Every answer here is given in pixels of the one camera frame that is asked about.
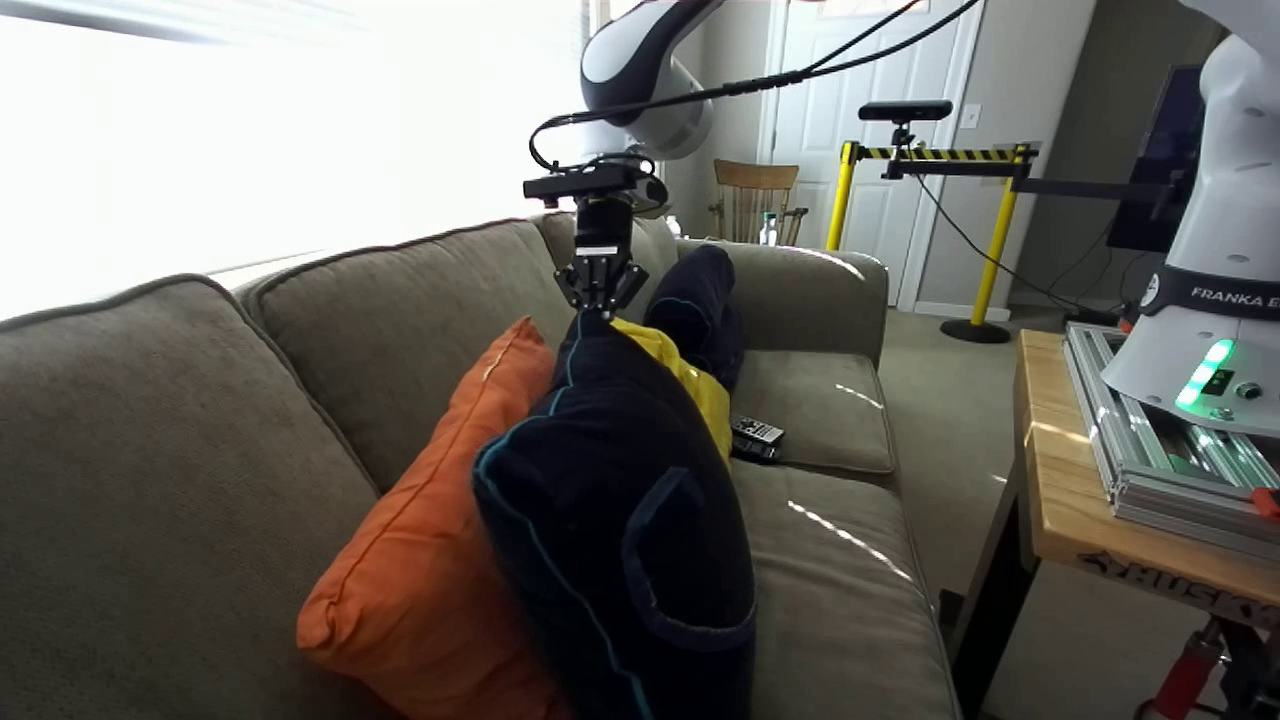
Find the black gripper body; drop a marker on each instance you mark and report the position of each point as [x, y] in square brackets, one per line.
[600, 275]

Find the black pillow with teal piping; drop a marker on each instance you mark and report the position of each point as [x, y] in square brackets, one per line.
[620, 539]

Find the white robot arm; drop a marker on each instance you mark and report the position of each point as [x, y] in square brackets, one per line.
[1208, 321]

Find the yellow throw pillow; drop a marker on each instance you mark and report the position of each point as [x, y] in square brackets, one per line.
[673, 371]

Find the orange throw pillow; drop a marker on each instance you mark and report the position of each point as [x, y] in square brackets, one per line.
[414, 605]

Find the black remote control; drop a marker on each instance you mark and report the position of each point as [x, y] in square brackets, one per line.
[759, 448]

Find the white door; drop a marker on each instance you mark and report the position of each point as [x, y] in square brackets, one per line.
[890, 48]

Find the grey fabric sofa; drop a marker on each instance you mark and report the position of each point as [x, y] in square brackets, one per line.
[183, 461]

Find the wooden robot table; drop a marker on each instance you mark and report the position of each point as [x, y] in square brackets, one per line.
[1053, 509]

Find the dark monitor screen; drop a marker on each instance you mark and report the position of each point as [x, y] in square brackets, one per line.
[1164, 171]

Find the red clamp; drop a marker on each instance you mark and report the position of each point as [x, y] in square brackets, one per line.
[1184, 678]

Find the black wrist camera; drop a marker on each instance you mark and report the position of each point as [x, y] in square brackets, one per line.
[618, 175]

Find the yellow black camera stand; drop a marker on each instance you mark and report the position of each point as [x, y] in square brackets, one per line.
[1007, 160]

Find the black stereo camera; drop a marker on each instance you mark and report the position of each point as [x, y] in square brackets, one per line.
[904, 110]

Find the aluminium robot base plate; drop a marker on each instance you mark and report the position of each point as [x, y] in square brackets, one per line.
[1168, 474]

